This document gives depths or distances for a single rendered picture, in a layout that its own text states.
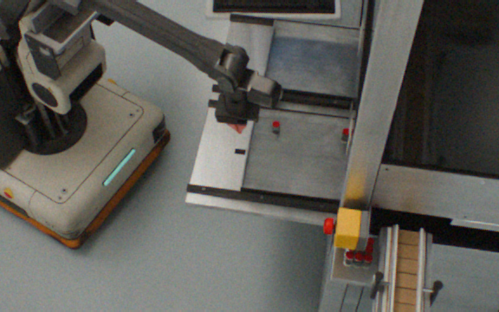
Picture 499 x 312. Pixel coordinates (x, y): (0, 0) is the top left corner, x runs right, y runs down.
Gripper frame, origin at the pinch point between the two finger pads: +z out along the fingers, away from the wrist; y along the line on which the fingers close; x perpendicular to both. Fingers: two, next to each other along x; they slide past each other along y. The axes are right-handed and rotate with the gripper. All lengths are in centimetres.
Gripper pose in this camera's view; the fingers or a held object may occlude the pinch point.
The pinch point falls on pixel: (240, 129)
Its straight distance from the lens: 174.1
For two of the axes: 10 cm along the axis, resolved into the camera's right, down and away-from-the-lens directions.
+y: 9.8, 1.2, -1.4
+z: 0.5, 5.7, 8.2
